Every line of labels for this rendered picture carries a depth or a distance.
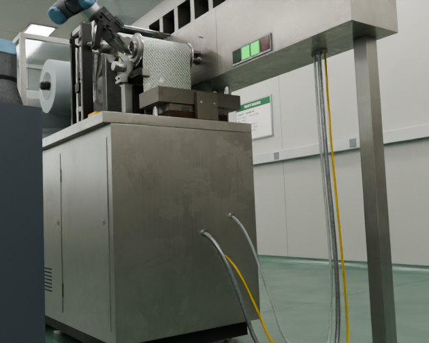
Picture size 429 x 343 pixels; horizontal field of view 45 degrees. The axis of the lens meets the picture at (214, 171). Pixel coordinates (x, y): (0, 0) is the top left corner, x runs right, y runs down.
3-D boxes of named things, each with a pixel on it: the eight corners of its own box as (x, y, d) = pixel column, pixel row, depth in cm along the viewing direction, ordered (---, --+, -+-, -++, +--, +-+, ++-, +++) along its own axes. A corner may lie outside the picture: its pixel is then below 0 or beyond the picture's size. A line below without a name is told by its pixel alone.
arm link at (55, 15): (58, 3, 193) (73, -12, 199) (42, 12, 201) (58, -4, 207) (71, 21, 197) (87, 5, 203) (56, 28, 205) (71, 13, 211)
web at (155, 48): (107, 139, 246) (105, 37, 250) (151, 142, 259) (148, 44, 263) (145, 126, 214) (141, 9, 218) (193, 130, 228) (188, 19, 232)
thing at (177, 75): (144, 99, 215) (142, 56, 217) (191, 104, 229) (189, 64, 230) (144, 99, 215) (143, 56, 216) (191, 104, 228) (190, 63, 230)
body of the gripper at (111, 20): (126, 26, 216) (105, 3, 212) (114, 39, 213) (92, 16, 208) (118, 31, 223) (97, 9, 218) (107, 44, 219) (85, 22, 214)
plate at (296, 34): (48, 145, 417) (48, 109, 420) (81, 146, 433) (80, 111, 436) (347, 18, 165) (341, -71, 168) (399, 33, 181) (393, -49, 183)
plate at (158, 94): (139, 108, 209) (139, 94, 210) (218, 116, 232) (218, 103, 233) (158, 101, 196) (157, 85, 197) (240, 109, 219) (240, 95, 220)
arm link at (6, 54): (-12, 71, 159) (-12, 28, 160) (-31, 80, 168) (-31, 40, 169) (24, 78, 168) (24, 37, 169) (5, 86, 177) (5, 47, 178)
